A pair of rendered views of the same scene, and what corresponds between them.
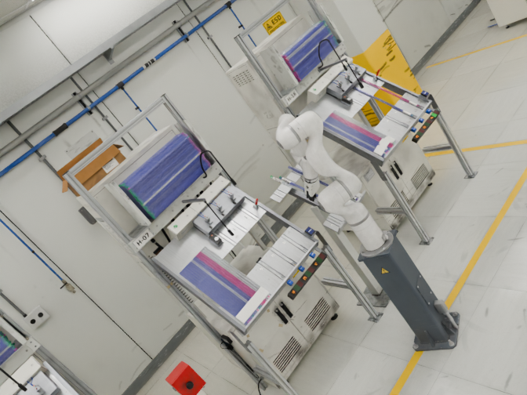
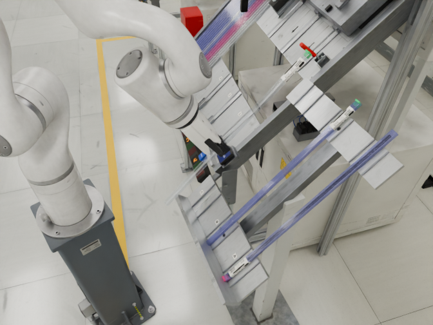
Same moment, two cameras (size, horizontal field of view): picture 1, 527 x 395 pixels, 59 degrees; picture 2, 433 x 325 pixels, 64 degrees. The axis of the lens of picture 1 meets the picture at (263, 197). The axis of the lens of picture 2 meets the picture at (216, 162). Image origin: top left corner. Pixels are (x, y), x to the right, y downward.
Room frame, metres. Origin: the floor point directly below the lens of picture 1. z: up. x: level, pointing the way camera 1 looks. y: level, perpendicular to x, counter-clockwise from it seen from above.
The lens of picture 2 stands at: (2.65, -0.84, 1.53)
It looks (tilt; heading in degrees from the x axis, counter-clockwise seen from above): 46 degrees down; 101
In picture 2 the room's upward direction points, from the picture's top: straight up
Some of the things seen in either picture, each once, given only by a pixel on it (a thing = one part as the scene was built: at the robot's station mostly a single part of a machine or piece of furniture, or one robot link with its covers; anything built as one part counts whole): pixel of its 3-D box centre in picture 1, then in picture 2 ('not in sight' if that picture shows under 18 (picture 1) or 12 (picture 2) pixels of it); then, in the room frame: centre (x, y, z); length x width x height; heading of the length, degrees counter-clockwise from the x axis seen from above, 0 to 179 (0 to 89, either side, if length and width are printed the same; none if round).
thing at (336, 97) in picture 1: (367, 145); not in sight; (3.42, -0.90, 0.65); 1.01 x 0.73 x 1.29; 27
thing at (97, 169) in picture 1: (107, 154); not in sight; (3.06, 0.62, 1.82); 0.68 x 0.30 x 0.20; 117
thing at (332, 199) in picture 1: (341, 204); (38, 122); (2.12, -0.29, 1.00); 0.19 x 0.12 x 0.24; 92
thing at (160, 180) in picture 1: (166, 175); not in sight; (2.84, 0.38, 1.52); 0.51 x 0.13 x 0.27; 117
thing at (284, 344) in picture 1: (263, 313); (318, 151); (2.92, 0.49, 0.31); 0.70 x 0.65 x 0.62; 117
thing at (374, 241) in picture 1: (368, 231); (61, 190); (2.12, -0.32, 0.79); 0.19 x 0.19 x 0.18
